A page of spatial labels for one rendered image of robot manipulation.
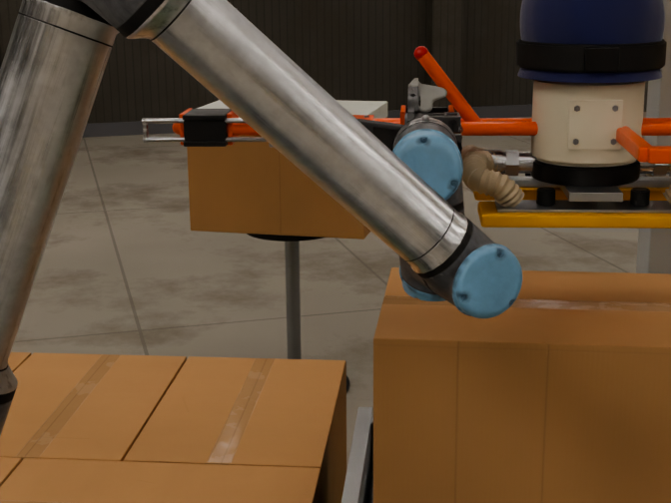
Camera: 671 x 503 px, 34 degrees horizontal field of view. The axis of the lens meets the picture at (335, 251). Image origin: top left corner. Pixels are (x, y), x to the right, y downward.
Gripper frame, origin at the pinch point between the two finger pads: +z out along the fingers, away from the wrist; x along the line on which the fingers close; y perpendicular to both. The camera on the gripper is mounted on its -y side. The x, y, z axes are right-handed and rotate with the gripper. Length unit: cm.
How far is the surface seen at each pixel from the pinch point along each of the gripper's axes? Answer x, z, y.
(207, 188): -48, 182, -69
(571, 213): -11.1, -11.5, 24.0
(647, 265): -49, 96, 59
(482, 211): -11.2, -10.2, 10.9
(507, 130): -0.3, -1.5, 15.0
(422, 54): 11.2, 0.5, 1.7
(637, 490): -53, -18, 35
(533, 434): -44, -18, 19
